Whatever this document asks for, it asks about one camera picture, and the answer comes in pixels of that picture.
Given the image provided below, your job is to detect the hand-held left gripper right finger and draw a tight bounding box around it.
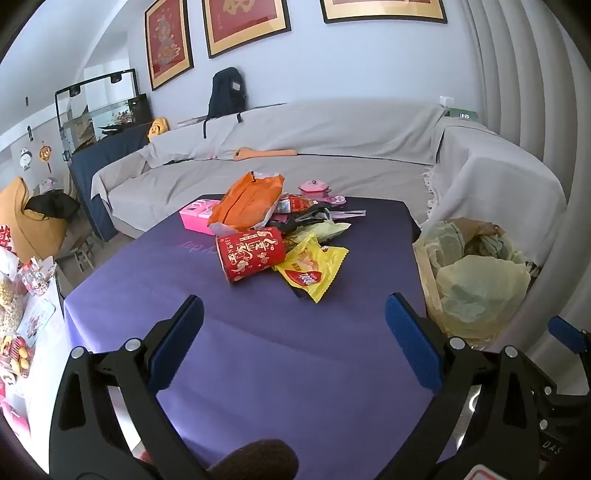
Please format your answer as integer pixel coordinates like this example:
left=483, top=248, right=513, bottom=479
left=385, top=292, right=543, bottom=480

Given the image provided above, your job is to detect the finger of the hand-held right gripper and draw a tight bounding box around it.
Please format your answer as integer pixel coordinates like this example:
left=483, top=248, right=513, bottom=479
left=549, top=315, right=591, bottom=357

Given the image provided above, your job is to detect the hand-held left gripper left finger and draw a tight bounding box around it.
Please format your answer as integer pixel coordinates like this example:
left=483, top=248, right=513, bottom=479
left=48, top=294, right=222, bottom=480

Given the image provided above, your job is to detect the trash bin with yellow-green liner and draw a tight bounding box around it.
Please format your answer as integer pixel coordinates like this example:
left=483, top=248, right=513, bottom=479
left=412, top=218, right=539, bottom=347

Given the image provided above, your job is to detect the red paper cup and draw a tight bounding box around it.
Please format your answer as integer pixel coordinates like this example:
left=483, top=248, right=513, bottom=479
left=215, top=226, right=288, bottom=284

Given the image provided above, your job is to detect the yellow snack bag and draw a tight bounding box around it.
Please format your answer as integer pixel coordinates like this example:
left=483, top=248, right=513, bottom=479
left=272, top=232, right=350, bottom=304

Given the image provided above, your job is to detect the light green plastic bag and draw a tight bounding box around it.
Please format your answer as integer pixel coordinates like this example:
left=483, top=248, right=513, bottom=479
left=295, top=219, right=352, bottom=243

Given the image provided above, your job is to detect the orange snack bag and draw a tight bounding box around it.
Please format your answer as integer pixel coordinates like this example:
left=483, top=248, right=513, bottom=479
left=208, top=171, right=286, bottom=234

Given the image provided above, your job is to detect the black wrapper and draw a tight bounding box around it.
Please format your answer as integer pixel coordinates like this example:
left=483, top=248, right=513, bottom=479
left=277, top=207, right=345, bottom=234

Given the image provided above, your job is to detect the red snack wrapper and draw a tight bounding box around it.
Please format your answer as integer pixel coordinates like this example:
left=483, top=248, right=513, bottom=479
left=277, top=195, right=319, bottom=214

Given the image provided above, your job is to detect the purple tablecloth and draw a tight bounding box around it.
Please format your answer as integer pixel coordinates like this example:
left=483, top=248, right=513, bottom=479
left=62, top=196, right=467, bottom=480

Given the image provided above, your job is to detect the wooden stool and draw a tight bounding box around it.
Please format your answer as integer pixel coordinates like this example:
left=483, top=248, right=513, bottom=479
left=69, top=233, right=105, bottom=273

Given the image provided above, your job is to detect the white side table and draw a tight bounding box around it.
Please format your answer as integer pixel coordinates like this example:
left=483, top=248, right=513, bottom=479
left=0, top=265, right=66, bottom=444

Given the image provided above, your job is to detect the brown fuzzy object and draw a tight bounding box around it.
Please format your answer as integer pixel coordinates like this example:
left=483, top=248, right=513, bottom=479
left=205, top=438, right=300, bottom=480

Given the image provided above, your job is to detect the pink patterned small box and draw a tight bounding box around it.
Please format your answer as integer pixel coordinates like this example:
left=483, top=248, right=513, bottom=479
left=18, top=258, right=57, bottom=296

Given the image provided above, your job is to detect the plate of snacks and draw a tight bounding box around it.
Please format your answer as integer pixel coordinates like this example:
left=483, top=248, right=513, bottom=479
left=0, top=335, right=34, bottom=380

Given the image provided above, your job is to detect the clear bag of nuts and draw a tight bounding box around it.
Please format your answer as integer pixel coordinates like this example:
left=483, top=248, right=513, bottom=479
left=0, top=272, right=26, bottom=334

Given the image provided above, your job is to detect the grey covered sofa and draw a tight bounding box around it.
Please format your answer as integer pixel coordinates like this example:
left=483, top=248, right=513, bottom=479
left=91, top=99, right=568, bottom=324

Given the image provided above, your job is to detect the pink toy pot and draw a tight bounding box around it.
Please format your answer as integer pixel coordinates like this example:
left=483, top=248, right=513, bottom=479
left=298, top=180, right=334, bottom=200

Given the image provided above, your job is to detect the yellow bean bag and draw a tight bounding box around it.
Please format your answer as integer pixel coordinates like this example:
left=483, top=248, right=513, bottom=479
left=0, top=176, right=70, bottom=262

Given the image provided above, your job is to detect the black cloth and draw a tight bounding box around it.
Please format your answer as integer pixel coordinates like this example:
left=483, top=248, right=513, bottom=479
left=25, top=189, right=81, bottom=220

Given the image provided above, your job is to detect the red and white bag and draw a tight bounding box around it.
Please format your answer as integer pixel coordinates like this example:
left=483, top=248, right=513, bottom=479
left=0, top=224, right=19, bottom=259

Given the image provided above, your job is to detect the white curtain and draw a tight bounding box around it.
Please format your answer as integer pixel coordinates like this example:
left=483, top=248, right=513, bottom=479
left=466, top=0, right=591, bottom=393

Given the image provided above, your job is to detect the glass fish tank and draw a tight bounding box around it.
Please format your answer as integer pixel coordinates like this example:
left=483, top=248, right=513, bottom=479
left=55, top=68, right=153, bottom=155

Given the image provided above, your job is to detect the black backpack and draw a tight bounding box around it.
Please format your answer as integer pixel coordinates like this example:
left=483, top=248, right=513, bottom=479
left=203, top=67, right=247, bottom=138

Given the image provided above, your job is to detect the tall red framed picture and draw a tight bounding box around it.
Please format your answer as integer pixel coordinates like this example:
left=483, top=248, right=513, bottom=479
left=144, top=0, right=195, bottom=91

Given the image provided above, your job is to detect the square red framed picture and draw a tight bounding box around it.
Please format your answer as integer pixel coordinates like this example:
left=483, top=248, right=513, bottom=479
left=202, top=0, right=293, bottom=59

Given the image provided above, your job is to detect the wide red framed picture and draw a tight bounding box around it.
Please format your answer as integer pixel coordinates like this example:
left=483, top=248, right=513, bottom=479
left=320, top=0, right=448, bottom=25

